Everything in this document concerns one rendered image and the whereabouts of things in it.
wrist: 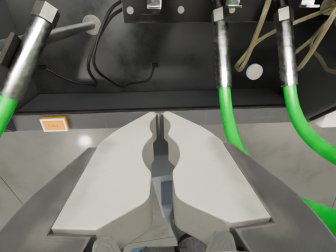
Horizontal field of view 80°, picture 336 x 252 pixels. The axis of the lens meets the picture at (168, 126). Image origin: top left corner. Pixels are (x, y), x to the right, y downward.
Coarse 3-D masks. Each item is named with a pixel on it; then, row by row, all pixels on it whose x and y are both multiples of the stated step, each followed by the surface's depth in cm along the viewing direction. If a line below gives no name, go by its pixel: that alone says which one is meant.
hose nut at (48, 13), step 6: (36, 0) 19; (42, 0) 19; (36, 6) 19; (42, 6) 19; (48, 6) 19; (30, 12) 19; (36, 12) 19; (42, 12) 19; (48, 12) 19; (54, 12) 19; (48, 18) 19; (54, 18) 20; (54, 24) 20
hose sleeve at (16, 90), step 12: (36, 24) 19; (48, 24) 19; (24, 36) 18; (36, 36) 19; (48, 36) 20; (24, 48) 18; (36, 48) 19; (12, 60) 18; (24, 60) 18; (36, 60) 19; (12, 72) 18; (24, 72) 18; (12, 84) 18; (24, 84) 19; (12, 96) 18
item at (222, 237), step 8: (216, 232) 5; (224, 232) 5; (96, 240) 5; (104, 240) 5; (112, 240) 5; (216, 240) 5; (224, 240) 5; (232, 240) 5; (96, 248) 5; (104, 248) 5; (112, 248) 5; (208, 248) 5; (216, 248) 5; (224, 248) 5; (232, 248) 5
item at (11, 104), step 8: (0, 96) 18; (0, 104) 18; (8, 104) 18; (16, 104) 19; (0, 112) 18; (8, 112) 18; (0, 120) 18; (8, 120) 18; (0, 128) 18; (0, 136) 18
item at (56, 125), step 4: (56, 116) 42; (60, 116) 42; (64, 116) 42; (56, 120) 42; (60, 120) 42; (44, 124) 42; (48, 124) 42; (52, 124) 42; (56, 124) 42; (60, 124) 42; (44, 128) 43; (48, 128) 43; (52, 128) 43; (56, 128) 43; (60, 128) 43; (64, 128) 43; (68, 128) 44
